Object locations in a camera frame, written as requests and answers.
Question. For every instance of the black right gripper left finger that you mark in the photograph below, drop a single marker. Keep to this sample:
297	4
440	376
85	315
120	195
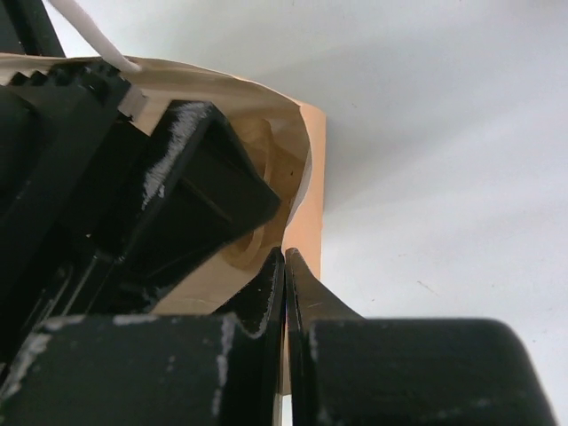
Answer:
218	369

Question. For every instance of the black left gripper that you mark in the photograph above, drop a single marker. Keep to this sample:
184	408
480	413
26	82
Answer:
183	203

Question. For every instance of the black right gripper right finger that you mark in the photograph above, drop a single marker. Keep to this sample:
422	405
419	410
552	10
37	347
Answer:
349	370

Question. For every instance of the brown paper bag white handles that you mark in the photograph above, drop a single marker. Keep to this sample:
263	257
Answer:
125	180

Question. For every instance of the single brown pulp cup carrier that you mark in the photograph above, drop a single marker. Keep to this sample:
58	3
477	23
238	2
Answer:
279	151

